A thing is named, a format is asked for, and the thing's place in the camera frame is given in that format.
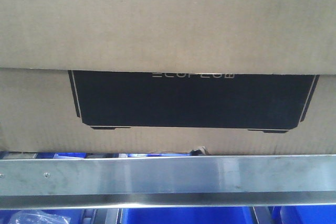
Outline clear plastic bag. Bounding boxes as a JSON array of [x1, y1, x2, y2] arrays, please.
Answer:
[[8, 210, 71, 224]]

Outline blue plastic bin centre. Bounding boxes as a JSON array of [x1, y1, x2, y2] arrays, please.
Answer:
[[121, 207, 254, 224]]

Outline blue plastic bin right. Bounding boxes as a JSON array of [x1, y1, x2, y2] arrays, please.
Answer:
[[271, 205, 335, 224]]

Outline metal shelf rail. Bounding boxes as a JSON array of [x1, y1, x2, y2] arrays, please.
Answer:
[[1, 155, 335, 209]]

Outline metal shelf upright post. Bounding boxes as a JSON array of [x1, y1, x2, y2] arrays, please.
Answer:
[[250, 206, 274, 224]]

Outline brown cardboard box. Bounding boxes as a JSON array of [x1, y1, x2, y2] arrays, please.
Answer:
[[1, 0, 335, 155]]

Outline blue plastic bin left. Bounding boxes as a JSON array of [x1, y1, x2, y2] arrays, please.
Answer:
[[1, 209, 83, 223]]

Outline blue plastic bin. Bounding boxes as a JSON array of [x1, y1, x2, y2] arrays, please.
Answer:
[[271, 205, 335, 224], [121, 207, 254, 224], [1, 209, 83, 223]]

